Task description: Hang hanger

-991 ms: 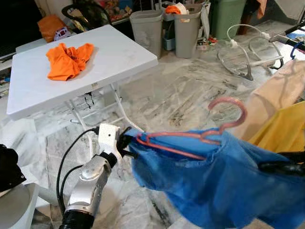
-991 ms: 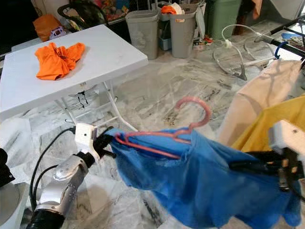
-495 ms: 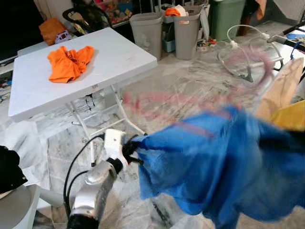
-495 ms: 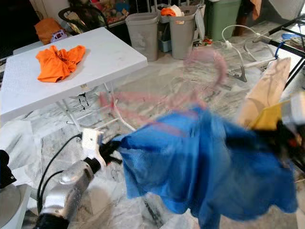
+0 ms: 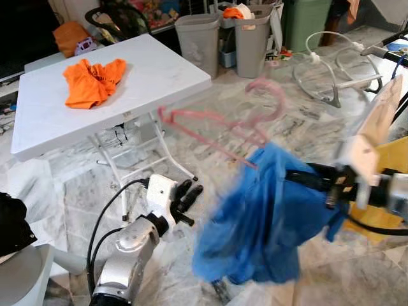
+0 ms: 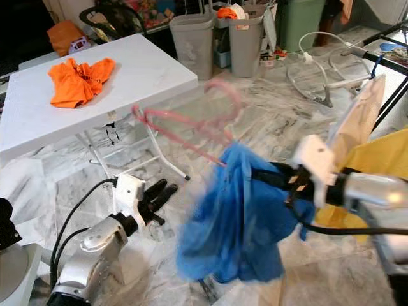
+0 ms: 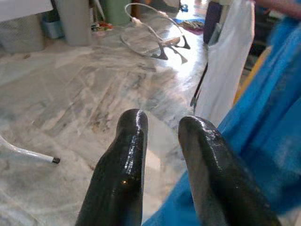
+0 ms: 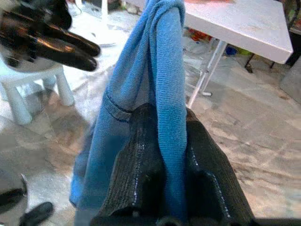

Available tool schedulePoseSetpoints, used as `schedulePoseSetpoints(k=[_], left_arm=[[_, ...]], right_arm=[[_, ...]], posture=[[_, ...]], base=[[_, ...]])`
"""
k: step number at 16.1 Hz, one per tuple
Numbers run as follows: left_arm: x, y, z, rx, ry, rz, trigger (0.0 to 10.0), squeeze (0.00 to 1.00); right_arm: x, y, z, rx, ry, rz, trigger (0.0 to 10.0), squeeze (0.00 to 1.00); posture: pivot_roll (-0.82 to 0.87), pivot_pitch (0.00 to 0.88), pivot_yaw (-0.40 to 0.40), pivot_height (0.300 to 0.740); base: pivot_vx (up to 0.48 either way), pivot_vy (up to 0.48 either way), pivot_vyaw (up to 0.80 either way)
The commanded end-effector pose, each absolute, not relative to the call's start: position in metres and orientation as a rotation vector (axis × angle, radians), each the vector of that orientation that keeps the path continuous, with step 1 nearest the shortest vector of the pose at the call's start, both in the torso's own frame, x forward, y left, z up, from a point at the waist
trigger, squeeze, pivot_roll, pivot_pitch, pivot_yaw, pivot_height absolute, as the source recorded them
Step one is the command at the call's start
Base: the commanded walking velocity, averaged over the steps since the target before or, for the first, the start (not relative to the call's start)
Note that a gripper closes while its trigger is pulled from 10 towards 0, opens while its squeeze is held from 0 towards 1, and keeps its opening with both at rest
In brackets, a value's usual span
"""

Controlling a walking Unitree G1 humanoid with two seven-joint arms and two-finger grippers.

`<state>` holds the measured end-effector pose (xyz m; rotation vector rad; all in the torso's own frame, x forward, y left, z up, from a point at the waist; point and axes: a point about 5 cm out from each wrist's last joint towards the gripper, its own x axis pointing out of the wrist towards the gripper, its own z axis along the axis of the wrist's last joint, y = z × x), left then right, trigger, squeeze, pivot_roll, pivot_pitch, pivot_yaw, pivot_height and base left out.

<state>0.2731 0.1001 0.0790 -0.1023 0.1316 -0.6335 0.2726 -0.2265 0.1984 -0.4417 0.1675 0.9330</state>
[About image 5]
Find orange bag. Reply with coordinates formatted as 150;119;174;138
54;21;90;58

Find colourful poster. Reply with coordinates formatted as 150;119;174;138
137;0;182;29

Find pink plastic hanger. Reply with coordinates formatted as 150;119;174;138
157;78;288;170

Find grey plastic laundry bin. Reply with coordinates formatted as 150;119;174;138
220;6;278;78

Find small colourful carton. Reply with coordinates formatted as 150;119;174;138
265;48;294;68

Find black chair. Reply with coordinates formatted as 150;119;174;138
86;3;150;39

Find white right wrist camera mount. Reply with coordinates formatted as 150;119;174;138
337;131;383;192

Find small orange cloth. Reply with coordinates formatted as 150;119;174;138
222;5;246;20

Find blue plastic tub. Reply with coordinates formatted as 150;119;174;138
220;48;238;68

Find orange garment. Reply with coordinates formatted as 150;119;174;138
62;57;127;110

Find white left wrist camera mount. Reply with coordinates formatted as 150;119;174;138
147;174;178;221

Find yellow shirt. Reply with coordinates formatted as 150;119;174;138
347;137;408;230

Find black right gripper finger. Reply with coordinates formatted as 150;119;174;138
284;167;327;192

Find green plastic bin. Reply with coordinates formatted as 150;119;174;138
284;0;333;52

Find white toy car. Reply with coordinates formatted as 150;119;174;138
75;37;96;55

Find black television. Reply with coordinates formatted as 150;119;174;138
0;0;61;77

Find white folding table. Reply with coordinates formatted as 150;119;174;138
11;33;212;221

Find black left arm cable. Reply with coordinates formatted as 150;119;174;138
86;178;150;294

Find blue shirt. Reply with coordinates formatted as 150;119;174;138
191;142;348;284

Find grey mesh laundry basket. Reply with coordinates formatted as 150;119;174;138
174;14;221;78

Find blue plastic hanger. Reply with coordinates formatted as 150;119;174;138
392;54;405;80

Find white shirt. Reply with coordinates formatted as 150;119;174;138
354;75;404;150

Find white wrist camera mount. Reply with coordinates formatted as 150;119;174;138
147;174;178;221
337;131;383;192

